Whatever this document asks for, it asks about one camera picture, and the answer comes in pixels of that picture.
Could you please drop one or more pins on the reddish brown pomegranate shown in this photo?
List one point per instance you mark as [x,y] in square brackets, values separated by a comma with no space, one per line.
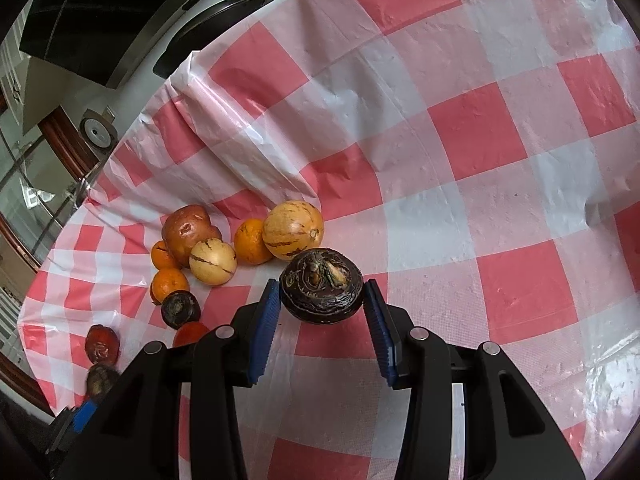
[187,230]

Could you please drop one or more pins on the large striped yellow melon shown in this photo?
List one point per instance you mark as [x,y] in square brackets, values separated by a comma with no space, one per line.
[292,230]

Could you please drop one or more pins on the large dark water chestnut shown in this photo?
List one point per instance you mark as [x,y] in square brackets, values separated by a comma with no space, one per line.
[322,290]

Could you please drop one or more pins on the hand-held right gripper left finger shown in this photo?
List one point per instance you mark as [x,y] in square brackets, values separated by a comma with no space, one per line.
[264,330]

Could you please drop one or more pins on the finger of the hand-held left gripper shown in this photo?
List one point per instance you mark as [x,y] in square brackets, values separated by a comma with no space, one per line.
[84,415]

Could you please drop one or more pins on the orange tangerine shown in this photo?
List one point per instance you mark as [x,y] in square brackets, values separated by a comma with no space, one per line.
[189,334]
[161,257]
[169,286]
[251,242]

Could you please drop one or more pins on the black range hood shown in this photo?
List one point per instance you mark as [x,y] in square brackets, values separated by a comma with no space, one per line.
[100,15]

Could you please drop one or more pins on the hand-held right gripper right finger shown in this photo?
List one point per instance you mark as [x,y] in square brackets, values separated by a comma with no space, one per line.
[378,332]

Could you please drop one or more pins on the round grey metal fixture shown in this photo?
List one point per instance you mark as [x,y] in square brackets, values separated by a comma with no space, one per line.
[97,132]

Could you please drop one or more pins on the reddish water chestnut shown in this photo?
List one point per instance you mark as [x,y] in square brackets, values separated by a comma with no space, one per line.
[102,344]

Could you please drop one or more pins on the small dark water chestnut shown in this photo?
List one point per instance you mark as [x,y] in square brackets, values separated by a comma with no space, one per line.
[100,381]
[180,310]

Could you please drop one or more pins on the small striped yellow melon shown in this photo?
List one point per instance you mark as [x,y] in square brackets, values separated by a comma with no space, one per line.
[213,262]

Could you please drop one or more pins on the wooden door frame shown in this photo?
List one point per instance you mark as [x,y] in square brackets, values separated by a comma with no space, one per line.
[67,142]

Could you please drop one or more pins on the red checked plastic tablecloth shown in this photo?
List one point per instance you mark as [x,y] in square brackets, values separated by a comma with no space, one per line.
[450,160]

